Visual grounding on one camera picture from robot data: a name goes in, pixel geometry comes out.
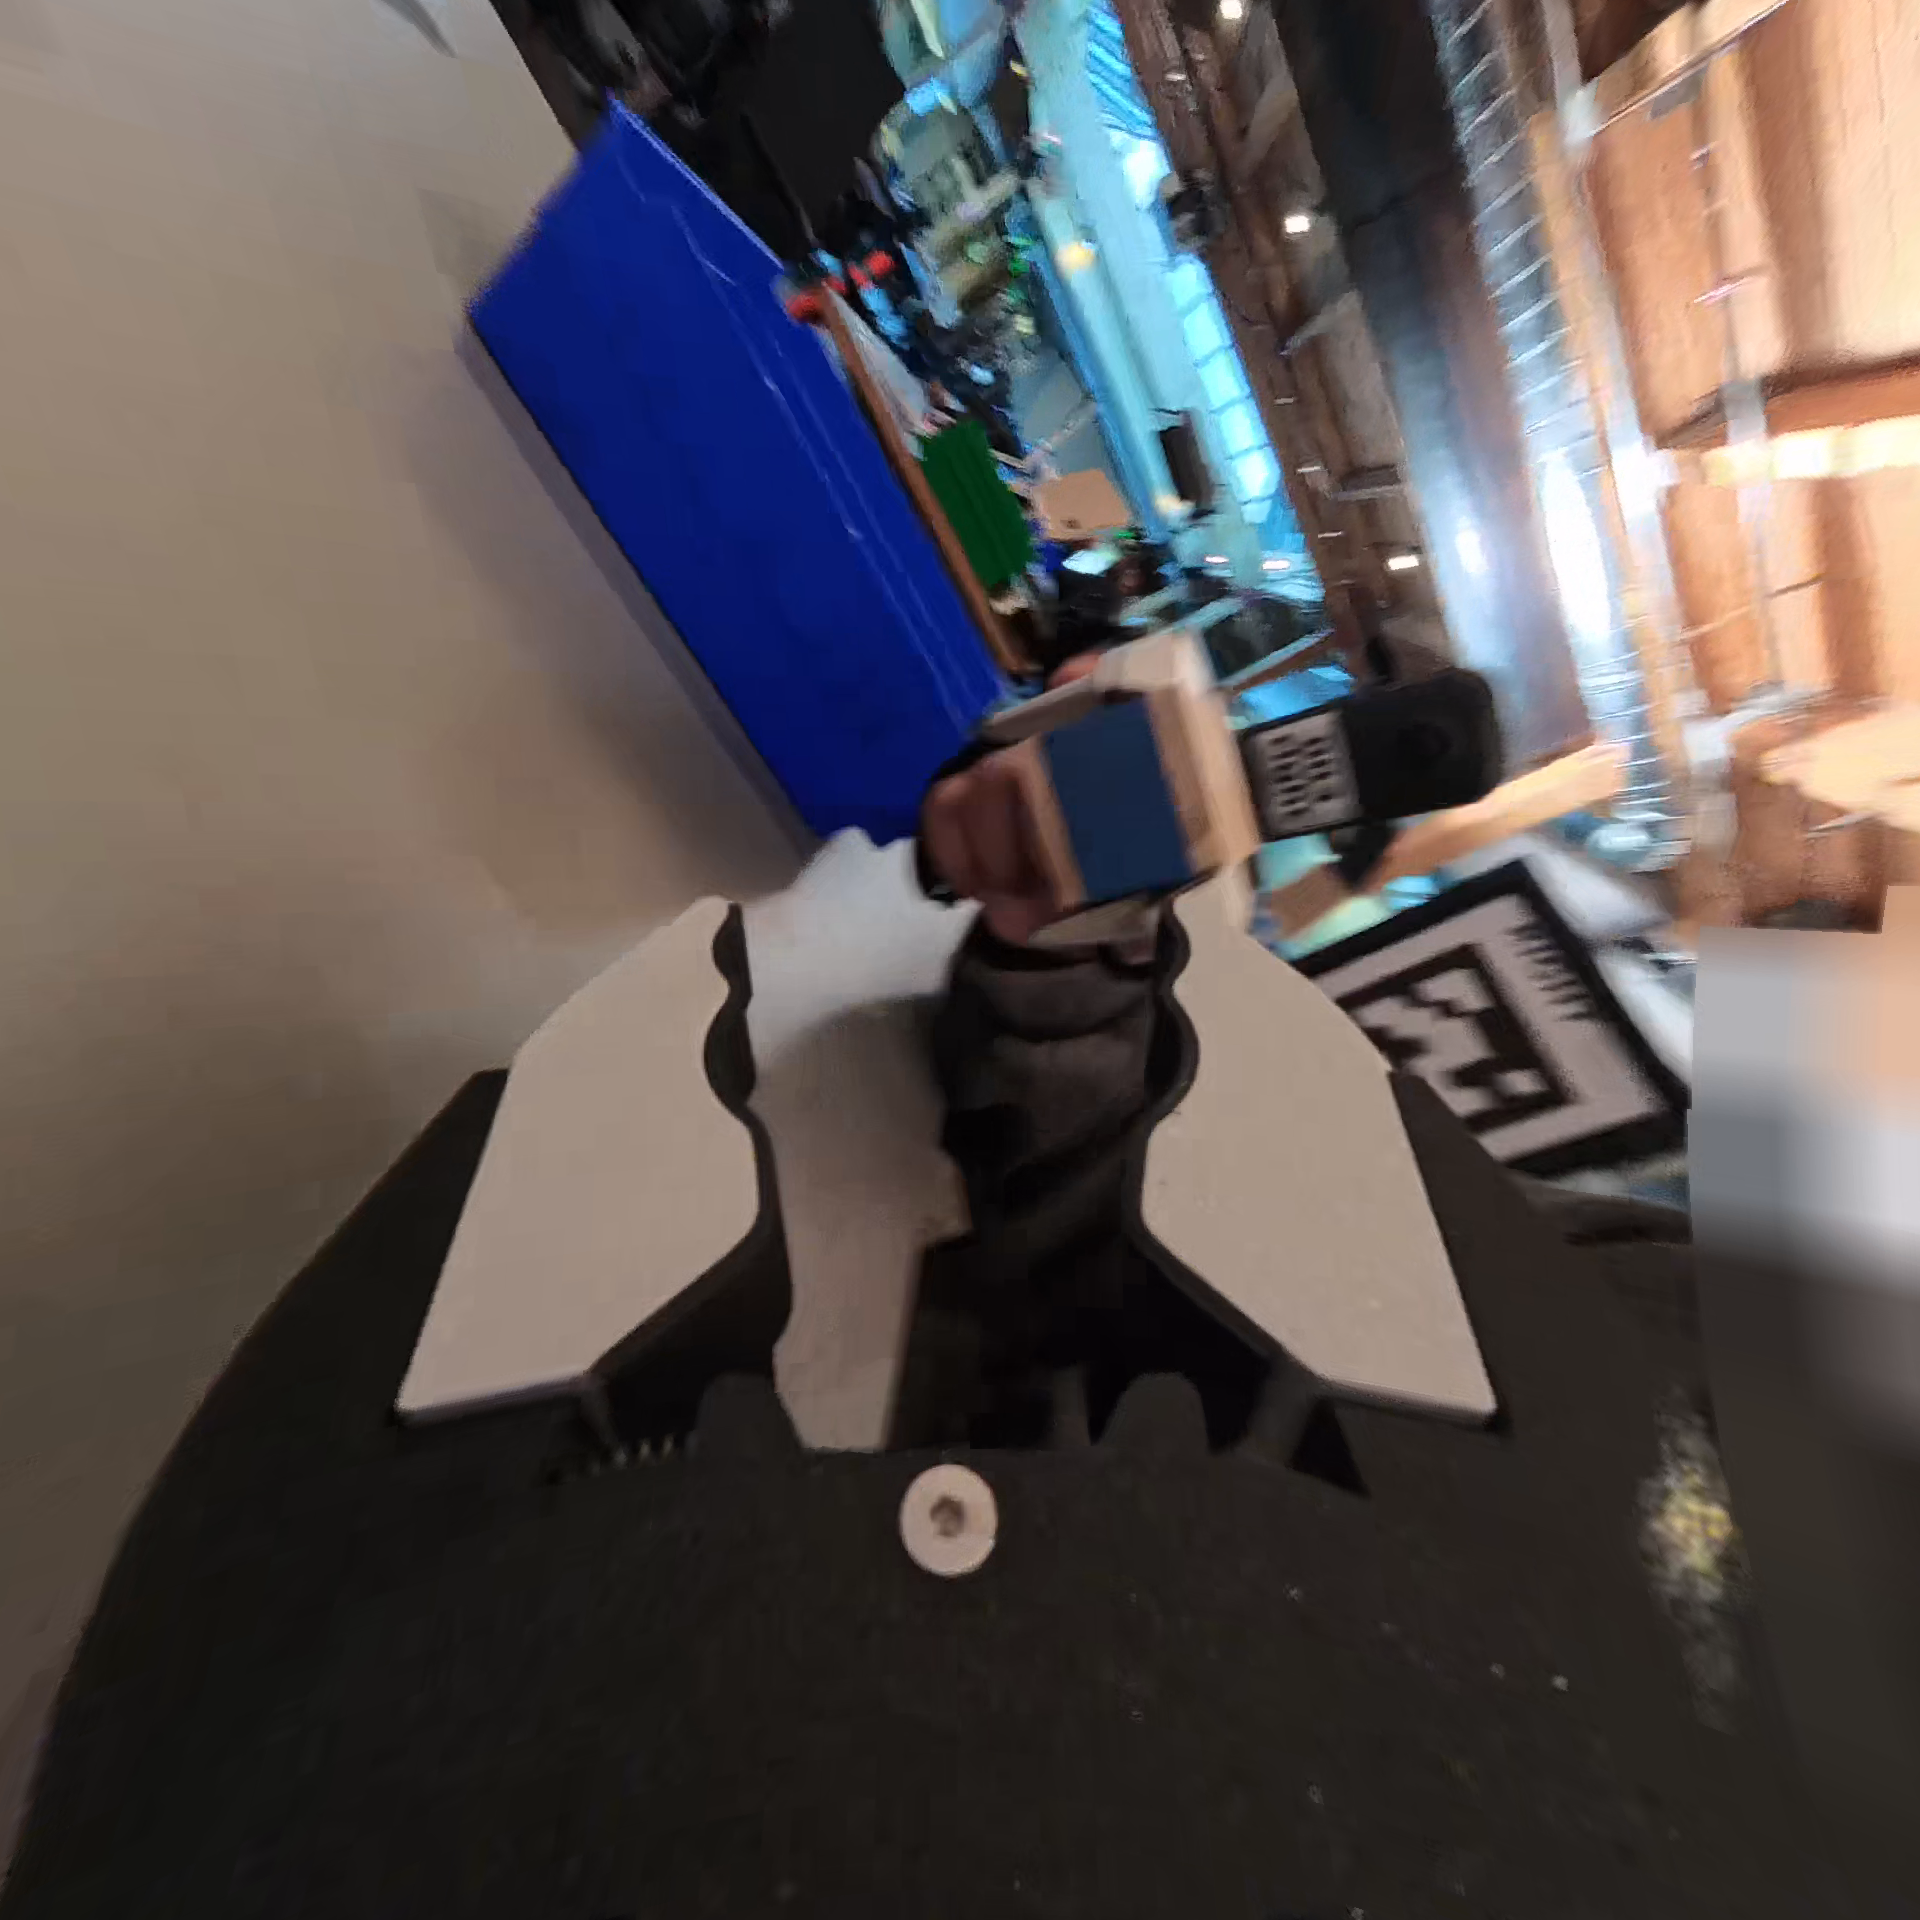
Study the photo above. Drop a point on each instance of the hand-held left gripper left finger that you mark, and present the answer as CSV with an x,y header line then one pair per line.
x,y
599,1200

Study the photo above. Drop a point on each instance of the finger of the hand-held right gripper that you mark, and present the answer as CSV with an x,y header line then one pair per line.
x,y
1066,715
1095,923

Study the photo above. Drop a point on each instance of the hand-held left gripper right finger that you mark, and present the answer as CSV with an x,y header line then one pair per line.
x,y
1307,1215

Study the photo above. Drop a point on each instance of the wooden cube with blue stripe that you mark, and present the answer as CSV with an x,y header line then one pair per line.
x,y
1110,803

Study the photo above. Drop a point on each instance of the blue plastic bin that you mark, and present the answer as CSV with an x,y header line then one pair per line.
x,y
721,482

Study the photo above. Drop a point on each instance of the person's right forearm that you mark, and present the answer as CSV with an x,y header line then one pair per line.
x,y
1050,1080

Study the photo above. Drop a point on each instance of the person's right hand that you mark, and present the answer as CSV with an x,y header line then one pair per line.
x,y
985,840

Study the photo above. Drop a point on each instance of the cardboard box with code label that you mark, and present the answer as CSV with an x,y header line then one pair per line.
x,y
1077,504

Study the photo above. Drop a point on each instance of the green plastic crate stack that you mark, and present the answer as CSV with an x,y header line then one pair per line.
x,y
975,504

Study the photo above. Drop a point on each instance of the black framed marker sign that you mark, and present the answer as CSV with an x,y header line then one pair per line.
x,y
1500,1037

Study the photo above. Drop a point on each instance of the black hanging screen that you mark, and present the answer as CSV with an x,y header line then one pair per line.
x,y
1182,459

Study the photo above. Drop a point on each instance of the spiral silver duct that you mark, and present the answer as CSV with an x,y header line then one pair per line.
x,y
1561,495

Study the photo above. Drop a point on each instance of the smooth dark duct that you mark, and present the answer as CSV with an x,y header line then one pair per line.
x,y
1395,301

